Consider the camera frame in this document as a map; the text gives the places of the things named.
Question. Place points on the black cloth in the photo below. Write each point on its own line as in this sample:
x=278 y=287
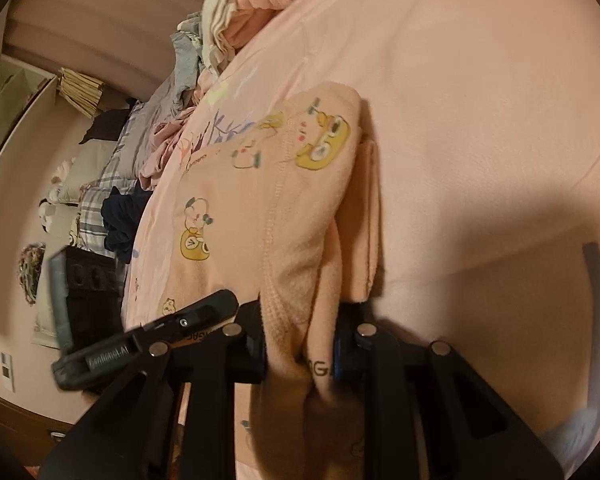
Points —
x=105 y=127

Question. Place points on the cream crumpled cloth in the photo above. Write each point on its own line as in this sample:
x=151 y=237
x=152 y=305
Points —
x=220 y=5

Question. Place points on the navy dark cloth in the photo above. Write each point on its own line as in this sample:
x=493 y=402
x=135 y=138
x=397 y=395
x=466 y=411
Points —
x=125 y=220

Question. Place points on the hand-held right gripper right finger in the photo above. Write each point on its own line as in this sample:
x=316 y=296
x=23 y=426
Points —
x=341 y=355

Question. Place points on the pink printed bed sheet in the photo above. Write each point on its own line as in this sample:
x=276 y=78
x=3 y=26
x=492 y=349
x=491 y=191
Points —
x=480 y=110

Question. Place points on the white wall switch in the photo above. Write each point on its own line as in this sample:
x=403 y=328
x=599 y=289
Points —
x=7 y=371

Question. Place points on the wooden drawer cabinet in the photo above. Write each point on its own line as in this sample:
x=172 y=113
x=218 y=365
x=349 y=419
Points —
x=15 y=420

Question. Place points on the white shelf unit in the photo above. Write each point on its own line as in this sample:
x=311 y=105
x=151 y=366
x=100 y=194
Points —
x=10 y=110

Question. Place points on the white plush toy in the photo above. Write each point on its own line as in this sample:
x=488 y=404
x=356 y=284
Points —
x=55 y=200

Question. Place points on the pink cartoon print garment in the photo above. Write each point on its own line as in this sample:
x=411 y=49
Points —
x=280 y=210

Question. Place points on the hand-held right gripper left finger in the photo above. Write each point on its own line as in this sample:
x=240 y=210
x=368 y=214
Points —
x=255 y=355

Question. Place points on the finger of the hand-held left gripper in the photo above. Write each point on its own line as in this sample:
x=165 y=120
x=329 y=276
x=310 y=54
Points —
x=205 y=310

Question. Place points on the grey crumpled cloth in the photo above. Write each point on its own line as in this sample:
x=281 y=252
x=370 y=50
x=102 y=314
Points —
x=175 y=80

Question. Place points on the plaid pillow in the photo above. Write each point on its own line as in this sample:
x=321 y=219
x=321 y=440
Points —
x=100 y=200

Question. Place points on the light blue cloth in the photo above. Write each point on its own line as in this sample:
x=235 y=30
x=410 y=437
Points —
x=575 y=437

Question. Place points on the knitted multicolour item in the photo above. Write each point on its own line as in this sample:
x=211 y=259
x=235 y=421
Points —
x=31 y=270

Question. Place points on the stack of yellowed books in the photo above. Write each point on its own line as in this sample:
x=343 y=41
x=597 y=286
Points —
x=82 y=91

